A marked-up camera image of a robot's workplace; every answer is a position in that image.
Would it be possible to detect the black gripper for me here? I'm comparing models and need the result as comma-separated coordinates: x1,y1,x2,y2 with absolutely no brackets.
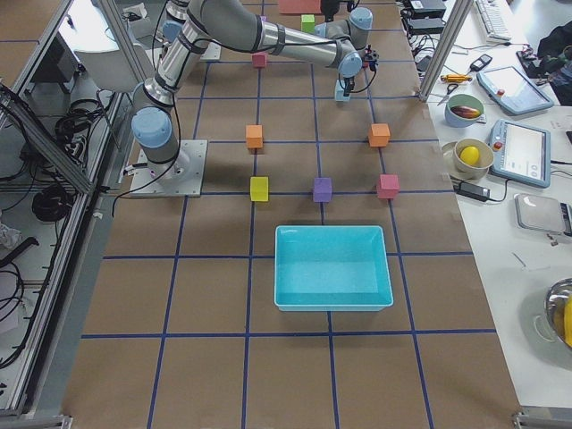
343,77,355,97
321,0,353,21

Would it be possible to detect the light blue foam block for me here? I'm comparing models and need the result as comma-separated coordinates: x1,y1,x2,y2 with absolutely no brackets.
334,85,350,102

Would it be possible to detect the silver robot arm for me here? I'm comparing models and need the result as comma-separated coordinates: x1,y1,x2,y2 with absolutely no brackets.
131,1,373,181

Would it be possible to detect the green foam block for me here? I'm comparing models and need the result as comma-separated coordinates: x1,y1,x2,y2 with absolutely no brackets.
300,14,315,34

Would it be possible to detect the orange foam block far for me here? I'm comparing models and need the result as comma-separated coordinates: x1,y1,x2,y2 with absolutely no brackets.
368,123,391,147

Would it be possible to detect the orange foam block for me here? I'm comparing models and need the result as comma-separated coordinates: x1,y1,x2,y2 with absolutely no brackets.
368,123,391,147
245,124,264,149

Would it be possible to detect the pink foam block near left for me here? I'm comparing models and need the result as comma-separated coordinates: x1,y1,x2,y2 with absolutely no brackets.
251,52,268,69

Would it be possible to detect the pink foam block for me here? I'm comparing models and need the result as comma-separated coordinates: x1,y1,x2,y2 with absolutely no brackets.
251,52,268,69
376,174,400,199

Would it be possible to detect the purple foam block right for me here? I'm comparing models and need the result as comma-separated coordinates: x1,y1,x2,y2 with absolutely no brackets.
313,177,332,203

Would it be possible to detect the pink foam block right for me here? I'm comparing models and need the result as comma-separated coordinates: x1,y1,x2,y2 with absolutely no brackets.
376,174,400,199

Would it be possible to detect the orange foam block near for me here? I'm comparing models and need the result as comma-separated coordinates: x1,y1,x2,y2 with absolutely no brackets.
245,124,264,149

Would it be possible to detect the blue bowl with fruit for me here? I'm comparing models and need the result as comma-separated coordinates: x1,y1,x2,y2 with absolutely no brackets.
444,94,484,128

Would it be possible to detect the yellow foam block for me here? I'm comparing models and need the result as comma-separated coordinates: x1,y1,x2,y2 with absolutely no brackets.
249,176,269,202

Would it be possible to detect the beige bowl with lemon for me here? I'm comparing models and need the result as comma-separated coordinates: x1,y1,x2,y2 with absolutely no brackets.
442,139,494,180

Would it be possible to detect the black power adapter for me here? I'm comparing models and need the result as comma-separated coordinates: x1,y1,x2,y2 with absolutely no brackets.
453,181,490,202

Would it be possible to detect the white keyboard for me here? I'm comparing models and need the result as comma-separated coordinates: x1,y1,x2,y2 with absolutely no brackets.
473,0,512,42

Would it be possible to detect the teach pendant far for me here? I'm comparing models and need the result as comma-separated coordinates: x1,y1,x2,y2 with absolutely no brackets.
476,66,554,115

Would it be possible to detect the teach pendant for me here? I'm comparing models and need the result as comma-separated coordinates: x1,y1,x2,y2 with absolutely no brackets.
489,120,551,189
476,66,554,115

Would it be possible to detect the teal plastic tray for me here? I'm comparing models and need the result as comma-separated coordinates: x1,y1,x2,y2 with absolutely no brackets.
273,225,394,312

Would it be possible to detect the teach pendant near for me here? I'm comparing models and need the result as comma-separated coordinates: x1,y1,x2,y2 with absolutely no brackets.
489,120,551,189

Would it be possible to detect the grey digital scale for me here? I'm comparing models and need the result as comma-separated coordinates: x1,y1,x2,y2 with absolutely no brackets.
515,193,571,237

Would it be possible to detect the steel bowl with banana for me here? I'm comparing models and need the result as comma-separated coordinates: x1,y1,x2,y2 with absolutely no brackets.
533,278,571,351

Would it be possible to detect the gold screwdriver handle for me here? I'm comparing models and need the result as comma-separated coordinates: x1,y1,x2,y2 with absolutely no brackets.
440,73,473,84

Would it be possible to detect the aluminium frame post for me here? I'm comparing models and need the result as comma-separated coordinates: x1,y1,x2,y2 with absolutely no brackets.
418,0,473,102

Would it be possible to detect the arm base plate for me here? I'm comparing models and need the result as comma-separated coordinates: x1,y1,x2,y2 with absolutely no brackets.
130,139,208,198

